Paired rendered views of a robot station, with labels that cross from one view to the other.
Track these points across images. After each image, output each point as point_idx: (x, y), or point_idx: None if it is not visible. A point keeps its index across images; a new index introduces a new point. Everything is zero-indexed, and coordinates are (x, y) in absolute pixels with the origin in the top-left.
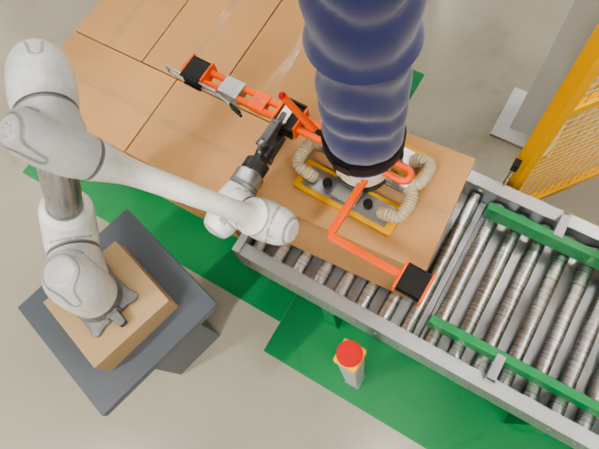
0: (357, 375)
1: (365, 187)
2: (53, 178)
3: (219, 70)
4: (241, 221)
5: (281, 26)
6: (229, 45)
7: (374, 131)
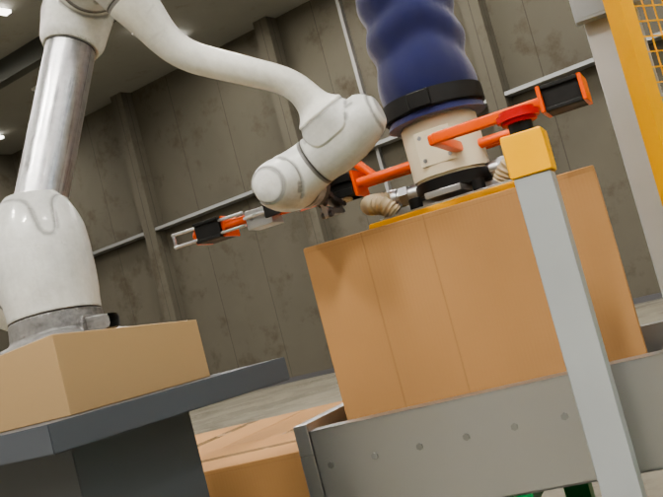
0: (601, 345)
1: (465, 166)
2: (54, 111)
3: (226, 442)
4: (307, 85)
5: (309, 412)
6: (237, 435)
7: (431, 3)
